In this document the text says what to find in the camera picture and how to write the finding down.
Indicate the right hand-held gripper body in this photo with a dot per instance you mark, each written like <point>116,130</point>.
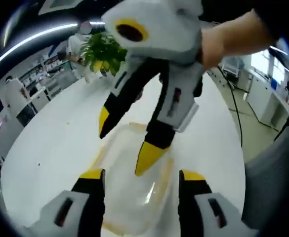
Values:
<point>169,29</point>

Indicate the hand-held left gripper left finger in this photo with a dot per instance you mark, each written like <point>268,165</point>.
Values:
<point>72,212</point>

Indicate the green potted plant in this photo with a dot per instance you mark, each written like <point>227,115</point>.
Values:
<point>104,54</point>

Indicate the clear container with yellow buckle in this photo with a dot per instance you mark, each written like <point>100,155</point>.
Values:
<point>132,192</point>

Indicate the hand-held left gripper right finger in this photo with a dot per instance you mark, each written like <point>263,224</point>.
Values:
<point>201,212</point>

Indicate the long ceiling light strip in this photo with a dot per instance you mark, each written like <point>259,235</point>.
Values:
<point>35,42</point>

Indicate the ceiling air conditioner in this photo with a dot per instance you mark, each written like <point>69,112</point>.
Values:
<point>60,5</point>

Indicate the person's right hand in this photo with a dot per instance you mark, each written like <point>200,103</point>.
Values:
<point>216,47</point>

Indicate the grey mesh chair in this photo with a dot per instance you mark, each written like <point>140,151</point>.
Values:
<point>275,177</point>

